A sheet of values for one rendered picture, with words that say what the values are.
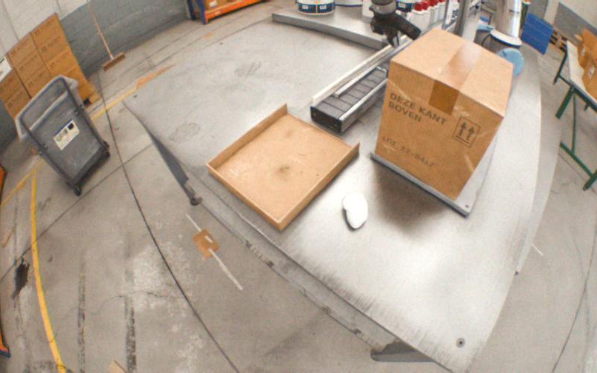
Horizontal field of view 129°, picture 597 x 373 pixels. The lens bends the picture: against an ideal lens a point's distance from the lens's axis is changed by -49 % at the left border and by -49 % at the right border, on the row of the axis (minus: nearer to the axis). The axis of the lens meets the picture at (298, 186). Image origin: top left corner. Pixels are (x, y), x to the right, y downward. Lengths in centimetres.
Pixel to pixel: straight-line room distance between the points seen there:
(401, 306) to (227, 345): 103
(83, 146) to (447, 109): 232
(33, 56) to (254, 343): 352
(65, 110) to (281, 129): 178
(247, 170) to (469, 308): 62
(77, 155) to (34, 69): 163
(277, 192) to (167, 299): 112
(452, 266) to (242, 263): 113
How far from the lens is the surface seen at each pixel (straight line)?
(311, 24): 143
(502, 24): 96
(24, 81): 370
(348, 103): 80
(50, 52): 362
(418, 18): 119
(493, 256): 70
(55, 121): 223
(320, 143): 74
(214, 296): 149
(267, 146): 75
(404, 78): 55
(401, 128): 62
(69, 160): 238
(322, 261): 57
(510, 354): 176
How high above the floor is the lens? 137
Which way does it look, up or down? 55 degrees down
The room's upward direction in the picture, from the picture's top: 7 degrees counter-clockwise
